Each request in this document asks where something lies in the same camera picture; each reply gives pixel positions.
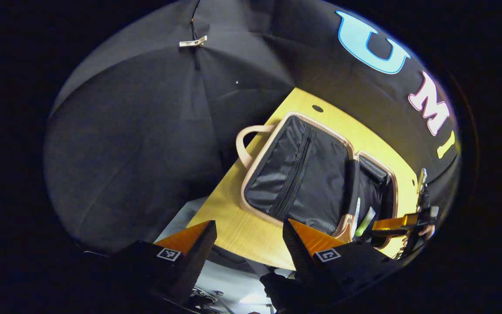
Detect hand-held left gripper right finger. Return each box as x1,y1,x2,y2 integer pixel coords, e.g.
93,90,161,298
282,218,394,306

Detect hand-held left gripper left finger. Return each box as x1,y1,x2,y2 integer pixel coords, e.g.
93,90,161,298
83,220,218,306

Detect pale green skincare tube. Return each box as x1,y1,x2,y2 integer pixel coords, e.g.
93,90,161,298
356,206,377,238

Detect white skincare tube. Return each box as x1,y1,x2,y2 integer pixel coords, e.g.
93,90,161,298
350,196,362,239

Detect pink suitcase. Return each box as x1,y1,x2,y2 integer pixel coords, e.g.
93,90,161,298
235,111,400,250

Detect person's dark clothing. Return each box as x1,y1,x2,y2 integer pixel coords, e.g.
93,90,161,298
260,270,334,314

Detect black backdrop cloth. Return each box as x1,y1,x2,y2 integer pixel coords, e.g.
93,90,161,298
44,0,461,256

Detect white plastic clip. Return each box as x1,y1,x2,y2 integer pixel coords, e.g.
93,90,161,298
179,35,208,48

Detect grey metal frame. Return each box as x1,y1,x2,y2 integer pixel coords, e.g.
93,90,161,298
188,286,238,314

